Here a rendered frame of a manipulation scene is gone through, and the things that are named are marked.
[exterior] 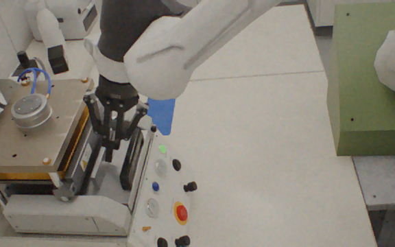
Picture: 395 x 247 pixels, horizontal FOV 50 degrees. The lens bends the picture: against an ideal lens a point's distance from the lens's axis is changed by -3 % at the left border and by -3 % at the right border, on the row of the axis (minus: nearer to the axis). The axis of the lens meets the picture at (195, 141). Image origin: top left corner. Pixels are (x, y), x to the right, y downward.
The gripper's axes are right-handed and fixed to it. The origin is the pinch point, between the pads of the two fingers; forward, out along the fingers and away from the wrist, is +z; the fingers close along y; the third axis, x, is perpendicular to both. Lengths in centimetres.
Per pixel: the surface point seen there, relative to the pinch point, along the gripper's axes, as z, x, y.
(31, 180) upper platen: 4.4, -9.8, -14.1
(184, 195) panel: 18.3, 5.7, 19.2
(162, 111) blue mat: 26, 44, 9
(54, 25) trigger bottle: 25, 77, -38
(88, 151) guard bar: 0.5, -2.2, -4.2
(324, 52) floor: 72, 190, 105
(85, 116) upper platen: -1.1, 6.2, -7.3
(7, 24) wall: 31, 79, -58
